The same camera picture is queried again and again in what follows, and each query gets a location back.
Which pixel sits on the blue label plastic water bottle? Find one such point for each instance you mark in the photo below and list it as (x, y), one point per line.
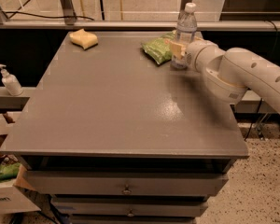
(185, 32)

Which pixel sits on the white pump dispenser bottle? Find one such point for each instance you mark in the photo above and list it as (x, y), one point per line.
(11, 83)

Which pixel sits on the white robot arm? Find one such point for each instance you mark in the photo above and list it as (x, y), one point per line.
(229, 74)

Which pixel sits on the green packet in box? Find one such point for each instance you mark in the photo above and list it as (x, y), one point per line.
(9, 171)

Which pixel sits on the middle grey drawer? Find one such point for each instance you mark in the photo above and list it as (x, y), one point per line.
(129, 207)

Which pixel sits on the metal railing frame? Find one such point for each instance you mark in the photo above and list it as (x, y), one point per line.
(212, 15)

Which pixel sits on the grey drawer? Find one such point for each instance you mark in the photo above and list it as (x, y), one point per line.
(126, 184)
(129, 207)

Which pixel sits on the top grey drawer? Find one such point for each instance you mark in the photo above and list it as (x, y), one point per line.
(126, 184)

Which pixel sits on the grey drawer cabinet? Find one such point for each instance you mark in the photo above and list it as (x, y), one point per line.
(111, 109)

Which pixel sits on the white cardboard box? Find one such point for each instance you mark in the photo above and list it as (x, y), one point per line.
(16, 196)

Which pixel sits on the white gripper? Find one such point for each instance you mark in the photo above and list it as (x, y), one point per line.
(195, 54)

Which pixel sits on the green jalapeno chip bag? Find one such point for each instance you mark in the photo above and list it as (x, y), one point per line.
(159, 48)

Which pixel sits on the yellow sponge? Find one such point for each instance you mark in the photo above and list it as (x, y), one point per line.
(83, 38)

